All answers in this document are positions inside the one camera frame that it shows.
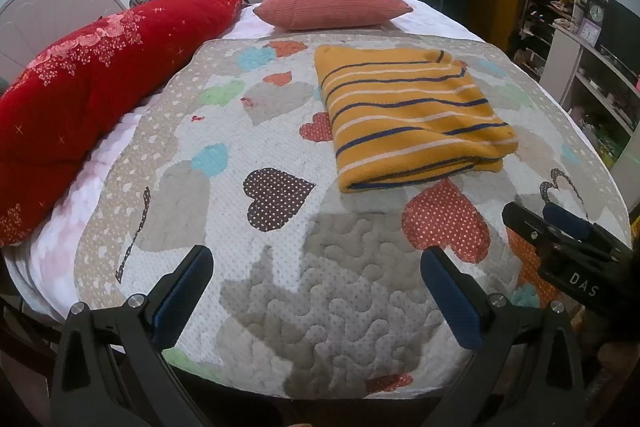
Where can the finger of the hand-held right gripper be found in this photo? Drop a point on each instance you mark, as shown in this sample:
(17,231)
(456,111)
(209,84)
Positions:
(525,224)
(565,219)

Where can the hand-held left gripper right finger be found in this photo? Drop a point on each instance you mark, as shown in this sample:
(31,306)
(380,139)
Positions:
(450,299)

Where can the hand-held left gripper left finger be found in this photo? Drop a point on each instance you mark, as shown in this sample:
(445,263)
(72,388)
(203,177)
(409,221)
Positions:
(180,294)

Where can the yellow striped sweater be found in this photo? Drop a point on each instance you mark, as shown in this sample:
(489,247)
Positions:
(400,117)

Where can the heart patterned quilt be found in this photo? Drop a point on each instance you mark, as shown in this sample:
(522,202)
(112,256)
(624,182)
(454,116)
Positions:
(300,257)

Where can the white shelf unit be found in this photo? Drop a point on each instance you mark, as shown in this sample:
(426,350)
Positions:
(565,62)

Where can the small desk clock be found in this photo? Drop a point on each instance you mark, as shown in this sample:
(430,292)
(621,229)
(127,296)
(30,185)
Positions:
(589,32)

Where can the black television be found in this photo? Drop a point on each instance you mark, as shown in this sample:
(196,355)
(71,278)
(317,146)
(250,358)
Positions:
(622,32)

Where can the dark shoe rack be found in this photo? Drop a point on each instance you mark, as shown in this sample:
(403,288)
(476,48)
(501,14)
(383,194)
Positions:
(537,17)

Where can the dark table clock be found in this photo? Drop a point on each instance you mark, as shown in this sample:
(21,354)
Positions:
(596,9)

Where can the red floral blanket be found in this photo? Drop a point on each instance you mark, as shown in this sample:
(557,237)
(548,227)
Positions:
(90,82)

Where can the pink pillow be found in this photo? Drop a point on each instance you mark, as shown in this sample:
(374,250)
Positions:
(330,4)

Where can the beige bed headboard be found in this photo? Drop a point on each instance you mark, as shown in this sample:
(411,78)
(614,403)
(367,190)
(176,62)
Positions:
(45,12)

